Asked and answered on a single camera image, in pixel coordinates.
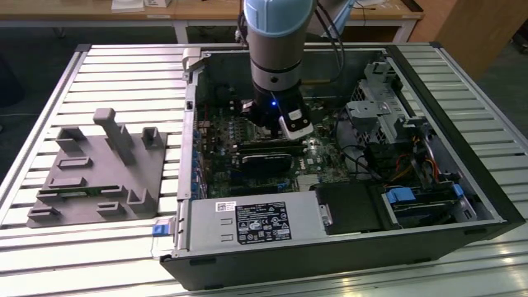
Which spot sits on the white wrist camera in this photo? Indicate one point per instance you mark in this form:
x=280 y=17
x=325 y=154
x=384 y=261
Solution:
x=296 y=130

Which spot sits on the blue disk carrier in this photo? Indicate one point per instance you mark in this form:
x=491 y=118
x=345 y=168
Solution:
x=400 y=195

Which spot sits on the blue plastic latch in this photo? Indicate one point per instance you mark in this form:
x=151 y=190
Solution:
x=457 y=191

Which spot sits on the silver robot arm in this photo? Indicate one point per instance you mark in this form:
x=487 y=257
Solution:
x=276 y=46

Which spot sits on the grey parts rack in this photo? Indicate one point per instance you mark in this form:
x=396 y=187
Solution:
x=103 y=173

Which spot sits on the black plastic shroud box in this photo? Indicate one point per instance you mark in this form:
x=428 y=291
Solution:
x=351 y=207

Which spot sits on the wooden desk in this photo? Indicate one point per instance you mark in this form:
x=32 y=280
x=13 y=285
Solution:
x=83 y=14

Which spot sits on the small silver heatsink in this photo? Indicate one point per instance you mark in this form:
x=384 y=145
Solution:
x=308 y=180

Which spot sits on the green motherboard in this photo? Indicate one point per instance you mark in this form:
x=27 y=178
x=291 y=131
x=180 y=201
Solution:
x=325 y=167

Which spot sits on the green RAM stick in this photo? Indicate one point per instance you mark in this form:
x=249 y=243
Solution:
x=92 y=192

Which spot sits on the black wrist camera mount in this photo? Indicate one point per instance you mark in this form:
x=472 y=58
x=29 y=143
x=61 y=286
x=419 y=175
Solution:
x=247 y=108

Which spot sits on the black RAM stick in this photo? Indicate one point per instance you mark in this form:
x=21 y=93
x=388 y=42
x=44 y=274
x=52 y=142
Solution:
x=264 y=144
x=268 y=150

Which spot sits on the grey power supply unit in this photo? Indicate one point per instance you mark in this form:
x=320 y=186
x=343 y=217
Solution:
x=205 y=229

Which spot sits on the black graphics card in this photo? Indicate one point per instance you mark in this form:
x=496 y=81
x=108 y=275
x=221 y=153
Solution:
x=264 y=167

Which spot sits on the grey metal drive cage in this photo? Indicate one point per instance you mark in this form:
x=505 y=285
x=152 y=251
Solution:
x=367 y=111

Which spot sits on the blue tab on case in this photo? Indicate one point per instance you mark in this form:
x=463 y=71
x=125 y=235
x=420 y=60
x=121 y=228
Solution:
x=160 y=229

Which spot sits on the white box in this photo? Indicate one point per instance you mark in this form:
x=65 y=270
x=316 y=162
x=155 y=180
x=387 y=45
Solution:
x=125 y=6

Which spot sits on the black open PC case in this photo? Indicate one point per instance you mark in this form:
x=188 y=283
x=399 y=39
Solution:
x=288 y=266

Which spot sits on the wooden cabinet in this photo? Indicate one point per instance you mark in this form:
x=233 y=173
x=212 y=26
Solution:
x=473 y=31

